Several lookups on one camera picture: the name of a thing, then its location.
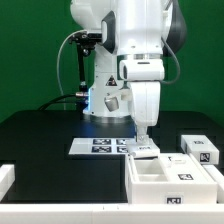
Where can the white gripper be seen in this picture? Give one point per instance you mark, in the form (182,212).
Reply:
(144,106)

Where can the white door panel front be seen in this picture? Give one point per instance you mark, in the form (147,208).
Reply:
(142,150)

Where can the white door panel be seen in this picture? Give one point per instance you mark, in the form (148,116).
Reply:
(142,150)
(181,168)

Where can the white cabinet body box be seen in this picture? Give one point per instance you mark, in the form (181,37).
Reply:
(146,183)

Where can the white cabinet top block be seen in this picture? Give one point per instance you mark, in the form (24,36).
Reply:
(201,148)

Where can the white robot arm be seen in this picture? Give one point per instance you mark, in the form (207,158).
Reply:
(129,38)

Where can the white marker base sheet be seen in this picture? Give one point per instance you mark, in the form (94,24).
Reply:
(96,146)

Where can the white right fence block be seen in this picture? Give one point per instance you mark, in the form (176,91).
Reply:
(218,177)

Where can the white fence block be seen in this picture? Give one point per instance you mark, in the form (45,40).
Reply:
(7,178)
(218,177)

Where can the white left fence block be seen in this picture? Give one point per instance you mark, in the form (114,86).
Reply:
(7,178)

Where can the white front fence rail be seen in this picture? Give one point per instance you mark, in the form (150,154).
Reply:
(110,214)

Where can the black camera on stand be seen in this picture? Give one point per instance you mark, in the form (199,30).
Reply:
(92,105)

